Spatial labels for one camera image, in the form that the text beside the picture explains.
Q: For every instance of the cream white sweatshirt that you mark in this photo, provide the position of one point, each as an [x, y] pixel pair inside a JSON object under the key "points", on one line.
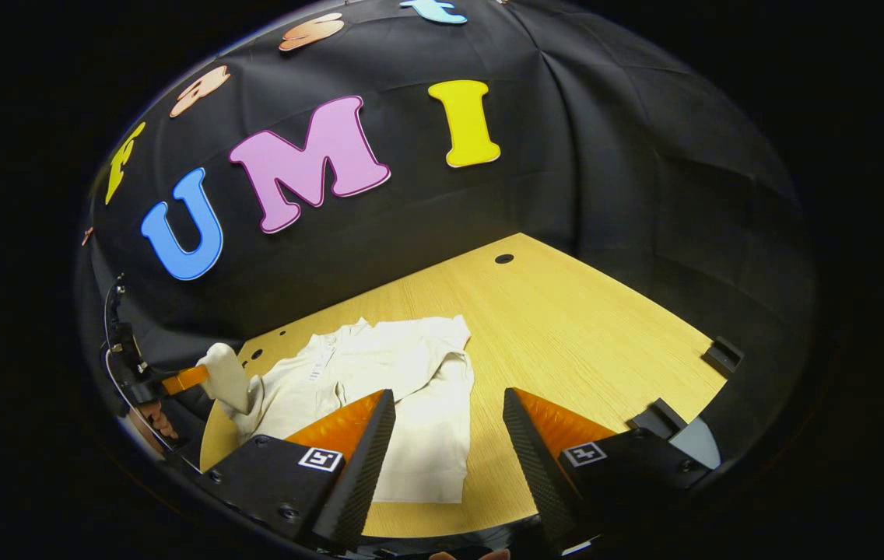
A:
{"points": [[411, 365]]}

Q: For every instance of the black table edge bracket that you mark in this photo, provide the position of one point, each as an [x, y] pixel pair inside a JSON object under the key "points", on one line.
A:
{"points": [[658, 420], [723, 356]]}

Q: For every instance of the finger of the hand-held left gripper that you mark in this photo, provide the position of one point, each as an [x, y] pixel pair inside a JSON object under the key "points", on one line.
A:
{"points": [[185, 379]]}

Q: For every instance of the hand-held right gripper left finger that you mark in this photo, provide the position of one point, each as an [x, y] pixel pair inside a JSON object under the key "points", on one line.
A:
{"points": [[364, 474]]}

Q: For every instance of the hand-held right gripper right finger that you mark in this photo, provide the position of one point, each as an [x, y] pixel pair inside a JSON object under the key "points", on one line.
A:
{"points": [[539, 474]]}

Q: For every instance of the black backdrop cloth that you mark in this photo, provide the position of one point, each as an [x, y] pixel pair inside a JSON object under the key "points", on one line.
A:
{"points": [[605, 155]]}

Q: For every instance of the white paper hang tag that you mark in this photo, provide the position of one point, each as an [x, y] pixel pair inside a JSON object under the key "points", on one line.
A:
{"points": [[321, 362]]}

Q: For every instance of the red backdrop clip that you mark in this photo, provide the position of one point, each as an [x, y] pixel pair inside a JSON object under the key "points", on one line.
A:
{"points": [[87, 233]]}

